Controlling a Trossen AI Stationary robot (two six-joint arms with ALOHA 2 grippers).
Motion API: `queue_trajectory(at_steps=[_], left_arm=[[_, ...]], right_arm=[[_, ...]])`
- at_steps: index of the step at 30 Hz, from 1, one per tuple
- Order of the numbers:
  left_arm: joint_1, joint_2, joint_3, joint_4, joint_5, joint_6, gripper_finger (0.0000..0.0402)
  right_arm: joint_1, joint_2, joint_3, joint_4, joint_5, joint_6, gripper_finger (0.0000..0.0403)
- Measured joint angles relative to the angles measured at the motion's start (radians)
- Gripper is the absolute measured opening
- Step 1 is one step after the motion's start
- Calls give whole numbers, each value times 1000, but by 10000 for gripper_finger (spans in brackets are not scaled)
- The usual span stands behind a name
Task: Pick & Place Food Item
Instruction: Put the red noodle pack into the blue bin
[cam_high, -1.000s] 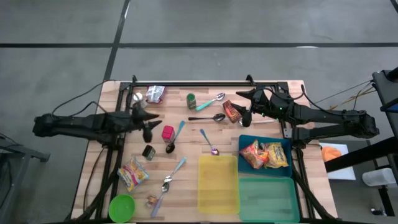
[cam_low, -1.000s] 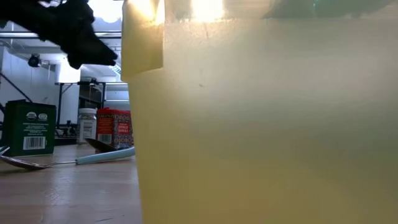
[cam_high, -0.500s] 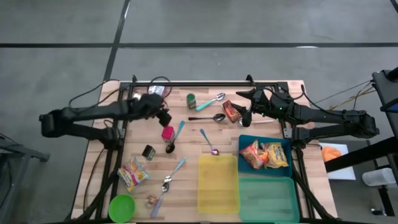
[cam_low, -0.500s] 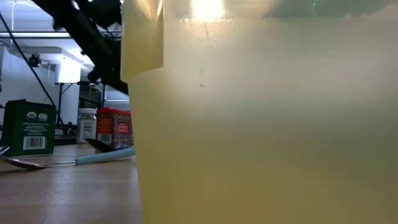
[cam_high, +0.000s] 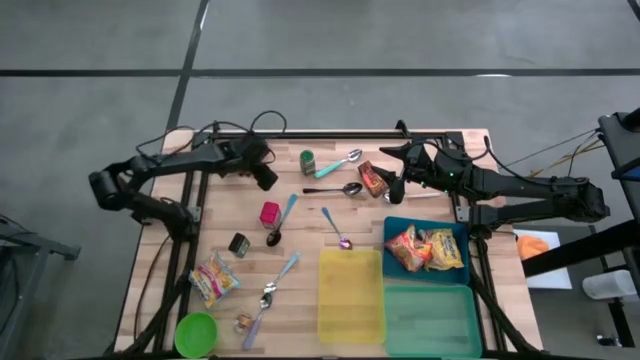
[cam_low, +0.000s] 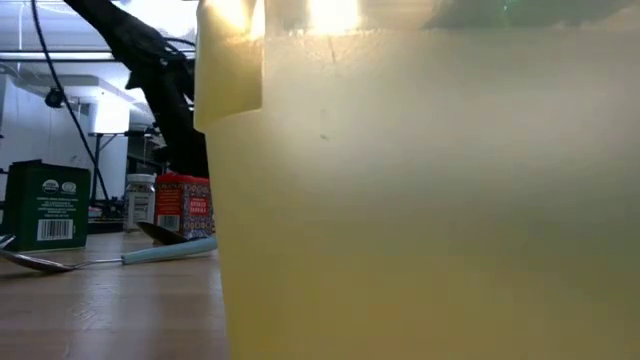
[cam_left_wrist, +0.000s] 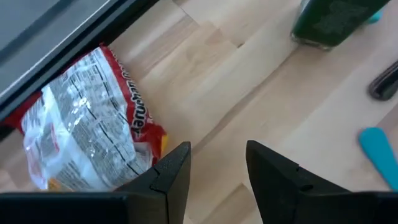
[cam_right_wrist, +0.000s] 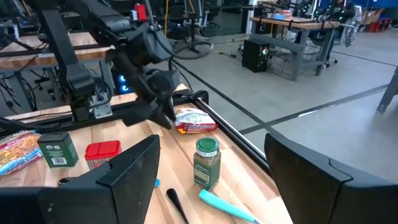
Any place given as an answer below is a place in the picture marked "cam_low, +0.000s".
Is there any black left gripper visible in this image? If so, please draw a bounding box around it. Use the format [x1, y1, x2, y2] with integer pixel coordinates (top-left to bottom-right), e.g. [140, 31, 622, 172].
[124, 49, 210, 179]

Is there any red-lid paprika tin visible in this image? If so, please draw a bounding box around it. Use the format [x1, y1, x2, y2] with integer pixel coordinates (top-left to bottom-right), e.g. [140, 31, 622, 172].
[153, 172, 216, 240]

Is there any white-lid glass spice jar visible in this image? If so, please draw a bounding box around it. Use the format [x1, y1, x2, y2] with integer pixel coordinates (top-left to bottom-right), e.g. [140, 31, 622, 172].
[123, 173, 158, 233]

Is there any green black pepper tin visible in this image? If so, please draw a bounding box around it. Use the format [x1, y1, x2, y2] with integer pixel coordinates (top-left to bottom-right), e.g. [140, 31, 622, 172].
[2, 159, 92, 253]

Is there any black pole stand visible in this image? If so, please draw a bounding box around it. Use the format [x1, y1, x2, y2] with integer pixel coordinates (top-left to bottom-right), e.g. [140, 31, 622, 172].
[88, 131, 126, 201]

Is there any yellow plastic bin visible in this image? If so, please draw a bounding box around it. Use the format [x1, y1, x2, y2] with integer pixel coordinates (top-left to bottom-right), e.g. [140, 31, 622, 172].
[193, 0, 640, 360]

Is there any light-blue-handled silver utensil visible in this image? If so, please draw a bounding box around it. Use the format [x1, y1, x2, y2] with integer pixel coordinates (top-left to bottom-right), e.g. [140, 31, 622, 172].
[0, 233, 219, 274]

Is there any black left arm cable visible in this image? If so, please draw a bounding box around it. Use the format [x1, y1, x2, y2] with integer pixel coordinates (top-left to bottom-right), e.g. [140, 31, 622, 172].
[30, 0, 112, 202]

